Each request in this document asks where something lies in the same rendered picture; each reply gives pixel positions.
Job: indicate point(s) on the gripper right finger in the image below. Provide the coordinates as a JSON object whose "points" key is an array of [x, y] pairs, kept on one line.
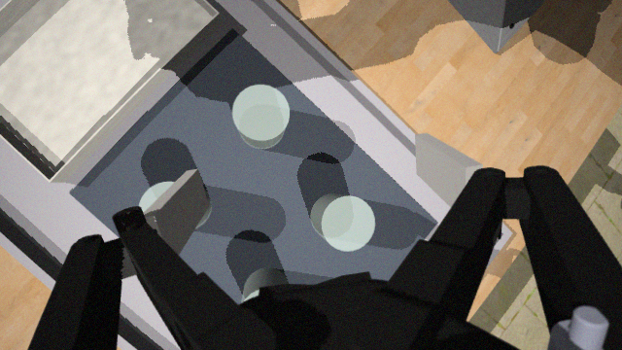
{"points": [[578, 278]]}

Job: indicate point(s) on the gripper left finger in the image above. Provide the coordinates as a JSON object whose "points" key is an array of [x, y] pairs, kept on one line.
{"points": [[83, 311]]}

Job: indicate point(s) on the clear glass cylinder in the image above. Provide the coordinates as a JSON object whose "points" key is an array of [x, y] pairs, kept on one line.
{"points": [[262, 278], [345, 222], [154, 192], [261, 114]]}

